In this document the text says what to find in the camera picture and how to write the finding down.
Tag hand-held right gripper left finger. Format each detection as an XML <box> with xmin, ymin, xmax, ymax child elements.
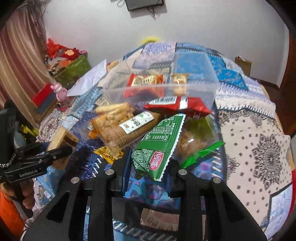
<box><xmin>23</xmin><ymin>152</ymin><xmax>134</xmax><ymax>241</ymax></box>

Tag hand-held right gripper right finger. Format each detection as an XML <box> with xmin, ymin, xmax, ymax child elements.
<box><xmin>166</xmin><ymin>159</ymin><xmax>269</xmax><ymax>241</ymax></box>

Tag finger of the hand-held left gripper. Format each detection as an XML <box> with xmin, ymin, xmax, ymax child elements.
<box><xmin>17</xmin><ymin>142</ymin><xmax>73</xmax><ymax>166</ymax></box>

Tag tan wafer snack packet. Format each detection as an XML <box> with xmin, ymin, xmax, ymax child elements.
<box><xmin>47</xmin><ymin>126</ymin><xmax>79</xmax><ymax>171</ymax></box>

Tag yellow snack packet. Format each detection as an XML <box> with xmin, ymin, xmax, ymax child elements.
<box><xmin>92</xmin><ymin>146</ymin><xmax>126</xmax><ymax>166</ymax></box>

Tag green snack packet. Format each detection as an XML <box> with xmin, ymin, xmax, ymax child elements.
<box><xmin>131</xmin><ymin>113</ymin><xmax>187</xmax><ymax>181</ymax></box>

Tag clear bag of fried crisps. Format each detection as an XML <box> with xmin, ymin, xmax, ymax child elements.
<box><xmin>175</xmin><ymin>116</ymin><xmax>226</xmax><ymax>169</ymax></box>

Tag waffle cone snack packet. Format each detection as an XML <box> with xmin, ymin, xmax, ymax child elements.
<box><xmin>105</xmin><ymin>111</ymin><xmax>162</xmax><ymax>149</ymax></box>

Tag clear bag of golden snacks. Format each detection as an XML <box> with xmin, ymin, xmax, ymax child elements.
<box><xmin>87</xmin><ymin>103</ymin><xmax>135</xmax><ymax>149</ymax></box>

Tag clear plastic container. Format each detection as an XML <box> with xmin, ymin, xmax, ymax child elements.
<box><xmin>102</xmin><ymin>53</ymin><xmax>219</xmax><ymax>114</ymax></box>

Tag person's left hand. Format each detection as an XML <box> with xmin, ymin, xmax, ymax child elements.
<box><xmin>1</xmin><ymin>178</ymin><xmax>36</xmax><ymax>210</ymax></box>

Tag yellow and black cloth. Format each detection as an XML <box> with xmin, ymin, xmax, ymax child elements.
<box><xmin>19</xmin><ymin>125</ymin><xmax>40</xmax><ymax>142</ymax></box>

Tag red box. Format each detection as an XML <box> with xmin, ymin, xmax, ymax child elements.
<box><xmin>32</xmin><ymin>83</ymin><xmax>56</xmax><ymax>108</ymax></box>

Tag pink plush toy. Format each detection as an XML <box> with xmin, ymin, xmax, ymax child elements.
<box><xmin>50</xmin><ymin>83</ymin><xmax>69</xmax><ymax>103</ymax></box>

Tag white pillow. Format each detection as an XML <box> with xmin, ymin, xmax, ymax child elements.
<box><xmin>67</xmin><ymin>59</ymin><xmax>108</xmax><ymax>97</ymax></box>

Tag patchwork printed blanket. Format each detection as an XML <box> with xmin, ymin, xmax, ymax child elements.
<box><xmin>37</xmin><ymin>42</ymin><xmax>292</xmax><ymax>241</ymax></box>

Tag green storage box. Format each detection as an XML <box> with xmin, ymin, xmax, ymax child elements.
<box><xmin>54</xmin><ymin>54</ymin><xmax>92</xmax><ymax>88</ymax></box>

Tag pile of red plush decorations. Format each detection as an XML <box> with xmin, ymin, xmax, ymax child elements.
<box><xmin>45</xmin><ymin>38</ymin><xmax>89</xmax><ymax>64</ymax></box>

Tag red and orange snack packet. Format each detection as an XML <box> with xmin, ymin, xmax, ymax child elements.
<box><xmin>123</xmin><ymin>74</ymin><xmax>165</xmax><ymax>98</ymax></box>

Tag striped curtain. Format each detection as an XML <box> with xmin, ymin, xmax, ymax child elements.
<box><xmin>0</xmin><ymin>0</ymin><xmax>56</xmax><ymax>131</ymax></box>

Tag small orange snack packet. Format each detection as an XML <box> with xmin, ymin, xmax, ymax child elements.
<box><xmin>171</xmin><ymin>73</ymin><xmax>190</xmax><ymax>93</ymax></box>

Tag cardboard box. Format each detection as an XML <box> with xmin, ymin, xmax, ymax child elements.
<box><xmin>234</xmin><ymin>56</ymin><xmax>252</xmax><ymax>77</ymax></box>

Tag yellow hoop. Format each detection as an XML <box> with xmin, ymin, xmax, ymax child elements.
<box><xmin>141</xmin><ymin>35</ymin><xmax>163</xmax><ymax>44</ymax></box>

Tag brown wooden door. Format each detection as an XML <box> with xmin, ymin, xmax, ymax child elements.
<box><xmin>273</xmin><ymin>29</ymin><xmax>296</xmax><ymax>138</ymax></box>

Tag black screen cable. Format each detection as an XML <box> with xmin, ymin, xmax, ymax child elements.
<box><xmin>147</xmin><ymin>6</ymin><xmax>163</xmax><ymax>18</ymax></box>

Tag wall-mounted black screen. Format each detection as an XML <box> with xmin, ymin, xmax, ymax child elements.
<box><xmin>124</xmin><ymin>0</ymin><xmax>164</xmax><ymax>11</ymax></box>

